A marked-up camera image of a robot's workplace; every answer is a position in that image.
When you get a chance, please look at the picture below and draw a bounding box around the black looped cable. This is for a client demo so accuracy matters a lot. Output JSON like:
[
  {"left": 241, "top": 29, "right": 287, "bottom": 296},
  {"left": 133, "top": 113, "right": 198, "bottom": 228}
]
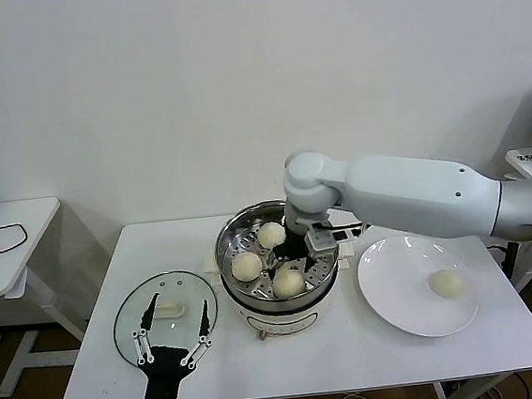
[{"left": 0, "top": 223, "right": 31, "bottom": 255}]

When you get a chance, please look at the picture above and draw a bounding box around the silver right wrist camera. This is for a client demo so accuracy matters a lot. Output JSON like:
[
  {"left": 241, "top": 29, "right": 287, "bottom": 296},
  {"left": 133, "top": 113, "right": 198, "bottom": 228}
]
[{"left": 303, "top": 223, "right": 366, "bottom": 259}]

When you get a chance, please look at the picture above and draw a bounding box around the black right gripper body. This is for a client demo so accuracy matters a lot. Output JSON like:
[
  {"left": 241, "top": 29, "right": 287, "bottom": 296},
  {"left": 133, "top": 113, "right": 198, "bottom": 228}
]
[{"left": 271, "top": 221, "right": 314, "bottom": 264}]

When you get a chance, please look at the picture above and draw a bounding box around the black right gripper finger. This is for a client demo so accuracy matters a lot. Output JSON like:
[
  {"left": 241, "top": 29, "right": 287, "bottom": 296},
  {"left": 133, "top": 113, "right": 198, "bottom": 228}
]
[
  {"left": 264, "top": 253, "right": 285, "bottom": 279},
  {"left": 300, "top": 253, "right": 321, "bottom": 277}
]

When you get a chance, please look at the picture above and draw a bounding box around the black power brick with cable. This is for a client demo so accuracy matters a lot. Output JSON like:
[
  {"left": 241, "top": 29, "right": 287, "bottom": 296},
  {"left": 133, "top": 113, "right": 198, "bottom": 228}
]
[{"left": 486, "top": 238, "right": 524, "bottom": 283}]

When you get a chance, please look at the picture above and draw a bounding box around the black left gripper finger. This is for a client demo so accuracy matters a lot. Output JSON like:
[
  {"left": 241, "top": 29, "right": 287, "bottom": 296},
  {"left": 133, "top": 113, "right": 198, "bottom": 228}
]
[
  {"left": 127, "top": 292, "right": 167, "bottom": 367},
  {"left": 175, "top": 299, "right": 216, "bottom": 372}
]

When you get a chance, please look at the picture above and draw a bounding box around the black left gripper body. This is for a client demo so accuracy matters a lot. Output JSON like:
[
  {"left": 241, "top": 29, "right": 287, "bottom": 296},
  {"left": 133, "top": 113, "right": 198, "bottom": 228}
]
[{"left": 125, "top": 342, "right": 195, "bottom": 399}]

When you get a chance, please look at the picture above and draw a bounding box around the stainless steel steamer basket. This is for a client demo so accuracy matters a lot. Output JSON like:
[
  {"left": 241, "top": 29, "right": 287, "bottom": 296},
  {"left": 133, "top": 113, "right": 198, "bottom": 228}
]
[{"left": 210, "top": 194, "right": 346, "bottom": 312}]

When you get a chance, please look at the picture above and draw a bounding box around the white round plate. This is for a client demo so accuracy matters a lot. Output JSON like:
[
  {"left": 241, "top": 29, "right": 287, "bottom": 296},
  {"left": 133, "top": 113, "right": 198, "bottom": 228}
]
[{"left": 353, "top": 230, "right": 483, "bottom": 345}]

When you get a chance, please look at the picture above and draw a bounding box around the white steamed baozi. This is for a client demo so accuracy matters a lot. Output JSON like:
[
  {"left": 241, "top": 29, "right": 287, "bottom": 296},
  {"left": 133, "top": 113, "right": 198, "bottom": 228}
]
[
  {"left": 271, "top": 266, "right": 307, "bottom": 299},
  {"left": 427, "top": 269, "right": 468, "bottom": 301},
  {"left": 230, "top": 250, "right": 265, "bottom": 283},
  {"left": 254, "top": 221, "right": 289, "bottom": 252}
]

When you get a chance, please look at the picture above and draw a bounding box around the white electric cooker base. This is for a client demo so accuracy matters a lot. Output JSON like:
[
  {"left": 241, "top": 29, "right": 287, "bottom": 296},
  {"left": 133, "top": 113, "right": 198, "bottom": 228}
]
[{"left": 200, "top": 229, "right": 363, "bottom": 347}]

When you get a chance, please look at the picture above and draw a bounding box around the glass lid with white handle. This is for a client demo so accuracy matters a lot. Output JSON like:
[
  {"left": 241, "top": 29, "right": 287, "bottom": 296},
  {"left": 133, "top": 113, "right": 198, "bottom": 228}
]
[{"left": 108, "top": 267, "right": 225, "bottom": 372}]

